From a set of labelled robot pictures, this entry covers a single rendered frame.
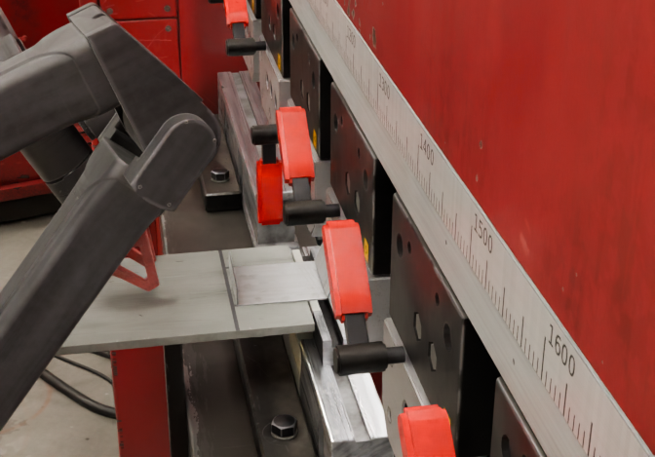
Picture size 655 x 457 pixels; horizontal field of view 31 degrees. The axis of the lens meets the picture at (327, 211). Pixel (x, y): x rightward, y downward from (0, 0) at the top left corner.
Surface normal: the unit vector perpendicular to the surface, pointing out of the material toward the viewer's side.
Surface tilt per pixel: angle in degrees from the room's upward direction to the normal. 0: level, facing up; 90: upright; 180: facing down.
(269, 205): 91
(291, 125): 39
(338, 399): 0
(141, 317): 0
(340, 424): 0
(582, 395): 90
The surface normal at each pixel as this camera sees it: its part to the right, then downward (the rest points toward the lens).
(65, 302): 0.42, 0.38
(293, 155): 0.12, -0.43
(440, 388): -0.98, 0.07
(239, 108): 0.00, -0.90
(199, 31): 0.18, 0.43
